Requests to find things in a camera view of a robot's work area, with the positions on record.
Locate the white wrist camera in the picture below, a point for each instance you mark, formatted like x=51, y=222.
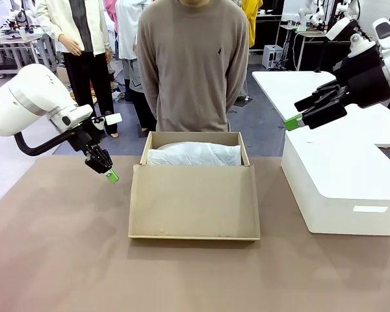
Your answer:
x=113, y=119
x=339, y=28

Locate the white rounded box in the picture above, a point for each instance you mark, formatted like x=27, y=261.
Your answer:
x=344, y=201

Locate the white label sticker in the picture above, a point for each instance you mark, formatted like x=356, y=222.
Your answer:
x=370, y=209

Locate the black frame table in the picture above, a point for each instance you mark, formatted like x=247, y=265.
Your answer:
x=323, y=55

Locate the white tissue paper sheet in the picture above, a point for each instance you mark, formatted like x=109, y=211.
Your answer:
x=195, y=154

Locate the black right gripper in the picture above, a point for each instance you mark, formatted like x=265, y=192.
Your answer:
x=364, y=78

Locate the white right camera mount bracket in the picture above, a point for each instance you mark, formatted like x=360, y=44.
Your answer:
x=359, y=44

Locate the grey background work table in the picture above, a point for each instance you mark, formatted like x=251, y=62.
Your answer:
x=13, y=40

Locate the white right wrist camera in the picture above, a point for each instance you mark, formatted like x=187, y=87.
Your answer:
x=339, y=28

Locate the white cube frame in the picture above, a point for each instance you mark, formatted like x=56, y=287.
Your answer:
x=273, y=47

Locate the figure in yellow garment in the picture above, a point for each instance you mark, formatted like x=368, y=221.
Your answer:
x=252, y=19

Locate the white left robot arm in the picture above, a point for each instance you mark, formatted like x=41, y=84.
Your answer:
x=26, y=97

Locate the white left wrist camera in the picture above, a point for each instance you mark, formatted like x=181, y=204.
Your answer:
x=113, y=119

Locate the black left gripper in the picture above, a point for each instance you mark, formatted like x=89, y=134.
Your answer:
x=84, y=138

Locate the person in taupe sweater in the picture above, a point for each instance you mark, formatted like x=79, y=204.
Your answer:
x=191, y=65

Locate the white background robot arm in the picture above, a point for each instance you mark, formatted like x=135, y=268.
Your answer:
x=347, y=11
x=304, y=13

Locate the figure in pink garment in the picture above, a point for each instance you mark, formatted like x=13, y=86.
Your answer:
x=110, y=9

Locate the brown cardboard shoe box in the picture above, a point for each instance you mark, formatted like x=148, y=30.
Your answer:
x=195, y=201

